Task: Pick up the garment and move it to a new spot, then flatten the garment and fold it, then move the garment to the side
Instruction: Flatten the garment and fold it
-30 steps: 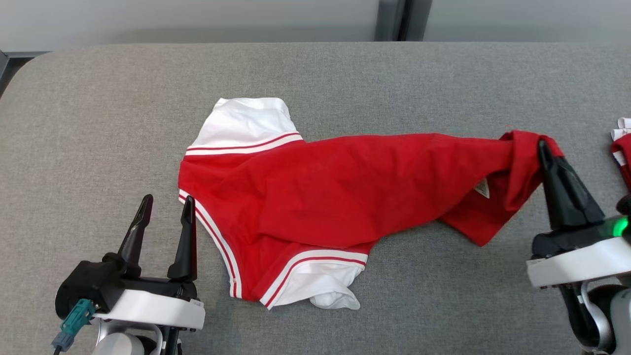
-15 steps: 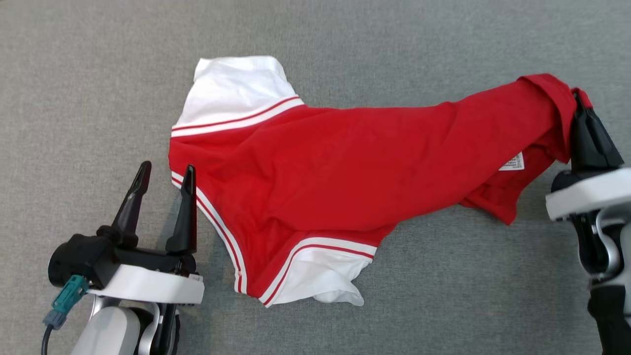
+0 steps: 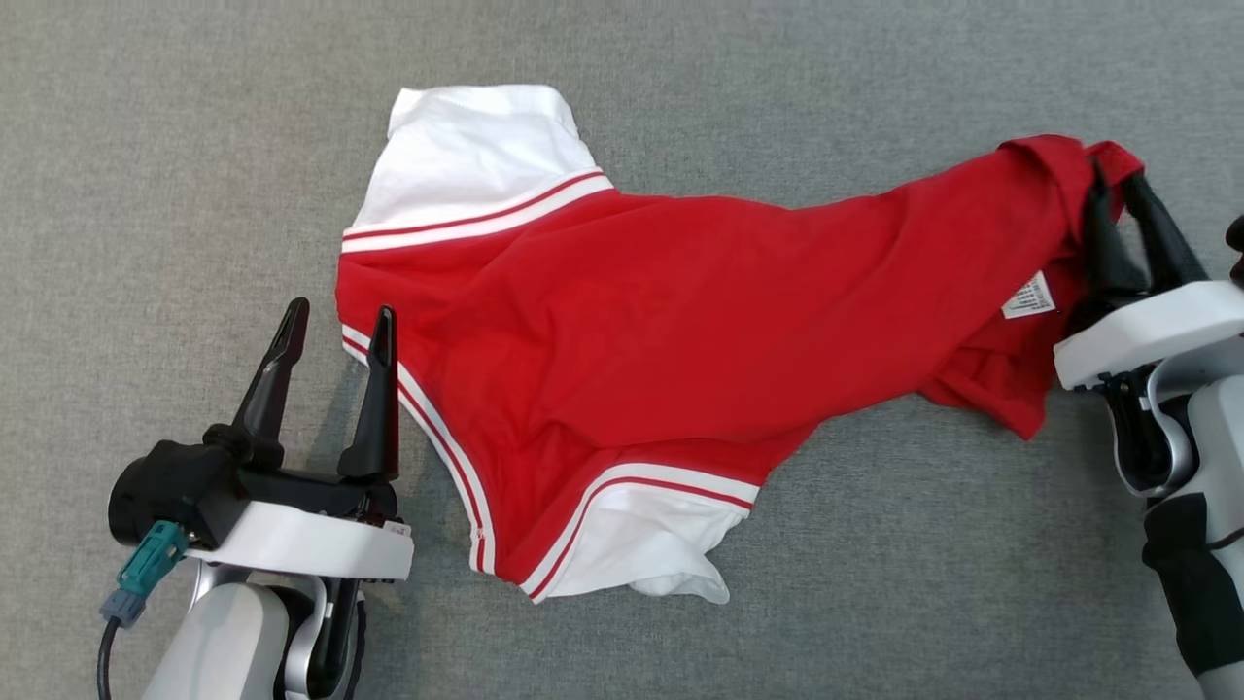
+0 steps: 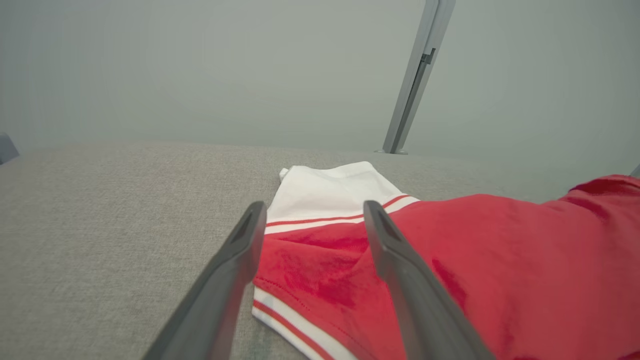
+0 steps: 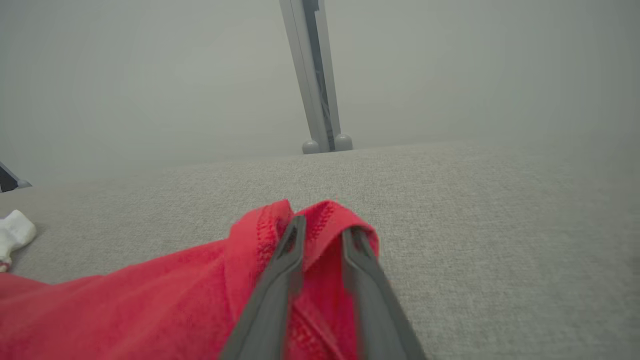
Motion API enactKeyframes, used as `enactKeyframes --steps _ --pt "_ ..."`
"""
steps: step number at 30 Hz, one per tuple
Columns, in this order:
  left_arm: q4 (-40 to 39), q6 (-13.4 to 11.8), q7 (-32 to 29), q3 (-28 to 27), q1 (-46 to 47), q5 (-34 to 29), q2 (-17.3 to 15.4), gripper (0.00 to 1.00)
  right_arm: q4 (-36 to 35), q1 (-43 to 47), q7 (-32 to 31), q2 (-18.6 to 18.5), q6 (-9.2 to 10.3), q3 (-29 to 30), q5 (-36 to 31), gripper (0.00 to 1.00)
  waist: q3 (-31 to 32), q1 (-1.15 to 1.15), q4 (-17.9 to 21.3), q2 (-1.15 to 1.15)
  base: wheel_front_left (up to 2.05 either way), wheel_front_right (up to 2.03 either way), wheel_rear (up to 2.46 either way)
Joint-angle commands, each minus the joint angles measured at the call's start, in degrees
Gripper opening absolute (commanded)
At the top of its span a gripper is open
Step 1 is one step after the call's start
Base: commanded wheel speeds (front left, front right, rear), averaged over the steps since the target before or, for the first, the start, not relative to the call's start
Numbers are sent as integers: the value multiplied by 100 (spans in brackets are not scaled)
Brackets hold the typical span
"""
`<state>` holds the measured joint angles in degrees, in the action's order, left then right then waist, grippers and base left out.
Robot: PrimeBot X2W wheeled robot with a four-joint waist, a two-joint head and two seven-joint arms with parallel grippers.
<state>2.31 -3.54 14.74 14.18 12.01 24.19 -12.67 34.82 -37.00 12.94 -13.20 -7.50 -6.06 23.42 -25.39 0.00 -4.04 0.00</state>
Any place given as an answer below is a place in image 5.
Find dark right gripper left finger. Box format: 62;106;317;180
220;215;307;360

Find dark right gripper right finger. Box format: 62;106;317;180
341;226;428;360

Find red shirt with white sleeves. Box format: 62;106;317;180
0;199;381;360

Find grey partition post with feet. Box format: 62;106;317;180
279;0;354;155

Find grey side frame post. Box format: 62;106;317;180
0;162;32;193

